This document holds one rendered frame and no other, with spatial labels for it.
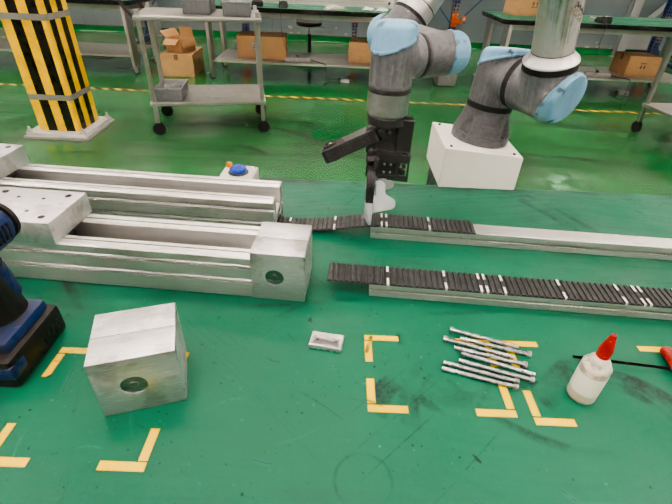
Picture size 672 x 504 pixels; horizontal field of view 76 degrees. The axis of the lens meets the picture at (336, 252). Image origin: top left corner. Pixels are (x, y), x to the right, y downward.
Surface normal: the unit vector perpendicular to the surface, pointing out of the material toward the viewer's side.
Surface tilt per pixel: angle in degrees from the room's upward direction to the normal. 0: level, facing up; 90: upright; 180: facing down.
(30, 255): 90
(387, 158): 90
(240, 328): 0
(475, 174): 90
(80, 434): 0
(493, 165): 90
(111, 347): 0
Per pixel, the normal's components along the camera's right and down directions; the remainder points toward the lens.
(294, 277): -0.08, 0.57
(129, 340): 0.04, -0.82
